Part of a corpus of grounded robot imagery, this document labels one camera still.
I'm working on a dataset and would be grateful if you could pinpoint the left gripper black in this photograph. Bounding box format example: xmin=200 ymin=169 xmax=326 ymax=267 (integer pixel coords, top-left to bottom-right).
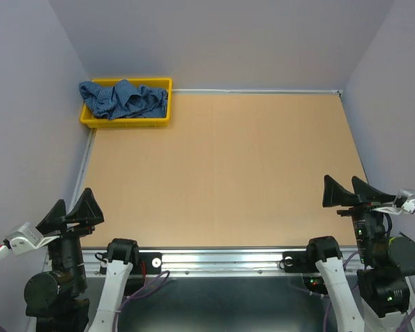
xmin=38 ymin=183 xmax=105 ymax=286

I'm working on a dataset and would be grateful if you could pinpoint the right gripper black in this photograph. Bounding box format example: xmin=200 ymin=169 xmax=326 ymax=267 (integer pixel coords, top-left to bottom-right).
xmin=322 ymin=172 xmax=396 ymax=263

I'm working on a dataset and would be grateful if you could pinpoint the blue plaid long sleeve shirt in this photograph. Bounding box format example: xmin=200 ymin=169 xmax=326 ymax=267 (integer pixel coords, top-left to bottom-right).
xmin=79 ymin=80 xmax=168 ymax=120

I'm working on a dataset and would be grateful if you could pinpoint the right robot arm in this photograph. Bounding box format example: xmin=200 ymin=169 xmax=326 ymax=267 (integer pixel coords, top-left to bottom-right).
xmin=304 ymin=175 xmax=415 ymax=331

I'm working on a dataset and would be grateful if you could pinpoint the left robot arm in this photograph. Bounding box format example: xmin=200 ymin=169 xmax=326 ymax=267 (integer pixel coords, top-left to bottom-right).
xmin=24 ymin=187 xmax=140 ymax=331

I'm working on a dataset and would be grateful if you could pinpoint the yellow plastic bin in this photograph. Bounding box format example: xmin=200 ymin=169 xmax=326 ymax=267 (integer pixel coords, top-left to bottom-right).
xmin=80 ymin=77 xmax=173 ymax=129

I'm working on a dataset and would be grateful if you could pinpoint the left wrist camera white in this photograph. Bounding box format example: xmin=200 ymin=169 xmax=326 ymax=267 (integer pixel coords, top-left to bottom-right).
xmin=0 ymin=223 xmax=59 ymax=260

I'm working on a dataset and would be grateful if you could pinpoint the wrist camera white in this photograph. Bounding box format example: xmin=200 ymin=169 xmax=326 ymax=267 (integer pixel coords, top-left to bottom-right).
xmin=373 ymin=189 xmax=415 ymax=215
xmin=0 ymin=223 xmax=59 ymax=260

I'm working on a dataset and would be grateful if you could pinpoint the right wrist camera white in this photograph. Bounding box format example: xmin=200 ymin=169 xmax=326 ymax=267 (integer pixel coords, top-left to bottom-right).
xmin=373 ymin=189 xmax=415 ymax=215

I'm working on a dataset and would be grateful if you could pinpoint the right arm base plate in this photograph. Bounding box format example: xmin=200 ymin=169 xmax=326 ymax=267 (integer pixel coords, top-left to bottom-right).
xmin=279 ymin=251 xmax=318 ymax=273

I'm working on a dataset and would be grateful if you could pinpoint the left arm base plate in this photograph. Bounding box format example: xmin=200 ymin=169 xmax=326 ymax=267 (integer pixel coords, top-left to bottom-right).
xmin=95 ymin=251 xmax=163 ymax=277

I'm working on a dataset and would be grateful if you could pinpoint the aluminium mounting rail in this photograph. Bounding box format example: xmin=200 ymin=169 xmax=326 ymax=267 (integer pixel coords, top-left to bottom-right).
xmin=41 ymin=247 xmax=367 ymax=277

